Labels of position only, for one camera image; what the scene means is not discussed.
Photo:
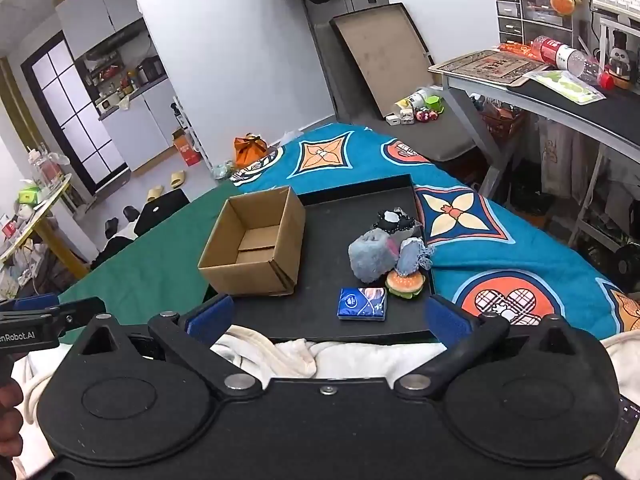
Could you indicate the white round container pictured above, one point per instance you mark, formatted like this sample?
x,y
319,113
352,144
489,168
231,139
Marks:
x,y
417,99

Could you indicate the black framed glass door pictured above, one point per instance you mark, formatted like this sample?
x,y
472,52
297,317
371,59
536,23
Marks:
x,y
54,79

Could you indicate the black shallow tray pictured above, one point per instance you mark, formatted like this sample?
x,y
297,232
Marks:
x,y
334,218

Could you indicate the green lidded jar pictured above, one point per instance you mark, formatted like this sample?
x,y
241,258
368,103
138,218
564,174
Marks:
x,y
435,104

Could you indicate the orange cardboard box on floor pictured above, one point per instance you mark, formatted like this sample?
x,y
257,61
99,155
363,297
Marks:
x,y
184,147

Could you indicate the brown cardboard box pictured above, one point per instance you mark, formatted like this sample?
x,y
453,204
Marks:
x,y
255,245

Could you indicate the person's left hand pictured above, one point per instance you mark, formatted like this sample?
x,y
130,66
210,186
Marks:
x,y
11,420

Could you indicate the blue patterned blanket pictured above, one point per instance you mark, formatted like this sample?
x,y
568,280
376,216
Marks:
x,y
485,258

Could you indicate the orange gift bag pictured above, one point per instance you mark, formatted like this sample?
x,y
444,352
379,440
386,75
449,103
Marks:
x,y
248,149

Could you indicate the grey drawer organizer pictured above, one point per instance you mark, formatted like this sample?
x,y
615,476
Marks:
x,y
522,21

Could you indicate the white kitchen cabinet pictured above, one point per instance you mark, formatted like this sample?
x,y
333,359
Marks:
x,y
136,102

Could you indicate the yellow table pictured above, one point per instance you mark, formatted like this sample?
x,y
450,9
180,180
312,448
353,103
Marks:
x,y
38,224

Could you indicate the yellow slipper right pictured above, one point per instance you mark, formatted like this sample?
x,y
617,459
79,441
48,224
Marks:
x,y
177,179

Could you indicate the blue denim fabric piece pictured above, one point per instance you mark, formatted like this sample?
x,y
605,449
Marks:
x,y
415,255

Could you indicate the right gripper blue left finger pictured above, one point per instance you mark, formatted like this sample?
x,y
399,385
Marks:
x,y
210,317

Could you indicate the plush hamburger toy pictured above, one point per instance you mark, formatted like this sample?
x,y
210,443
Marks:
x,y
407,286

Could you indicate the grey fluffy plush toy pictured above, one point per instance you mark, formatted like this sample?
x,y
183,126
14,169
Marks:
x,y
372,255

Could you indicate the plastic bottle red label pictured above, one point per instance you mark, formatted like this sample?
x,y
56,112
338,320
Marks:
x,y
564,57

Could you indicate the green cloth sheet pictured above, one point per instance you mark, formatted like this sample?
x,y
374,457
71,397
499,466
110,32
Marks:
x,y
159,270

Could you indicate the yellow slipper left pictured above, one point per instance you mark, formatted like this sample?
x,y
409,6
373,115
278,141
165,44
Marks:
x,y
154,193

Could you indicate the black shoe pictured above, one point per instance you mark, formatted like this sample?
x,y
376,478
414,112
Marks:
x,y
131,213

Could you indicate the grey mattress pad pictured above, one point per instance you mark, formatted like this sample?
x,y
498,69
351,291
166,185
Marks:
x,y
438,140

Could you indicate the grey desk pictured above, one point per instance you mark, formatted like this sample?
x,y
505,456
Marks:
x,y
612,122

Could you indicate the yellow slipper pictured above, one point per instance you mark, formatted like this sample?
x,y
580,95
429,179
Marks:
x,y
154,193
177,179

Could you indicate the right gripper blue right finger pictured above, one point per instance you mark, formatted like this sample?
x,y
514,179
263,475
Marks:
x,y
447,319

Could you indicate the black laptop bag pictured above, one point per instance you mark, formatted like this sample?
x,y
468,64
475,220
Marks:
x,y
159,210

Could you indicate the large leaning tray board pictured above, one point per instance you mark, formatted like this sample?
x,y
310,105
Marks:
x,y
388,50

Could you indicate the blue tissue pack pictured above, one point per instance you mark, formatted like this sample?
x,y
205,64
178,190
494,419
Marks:
x,y
362,304

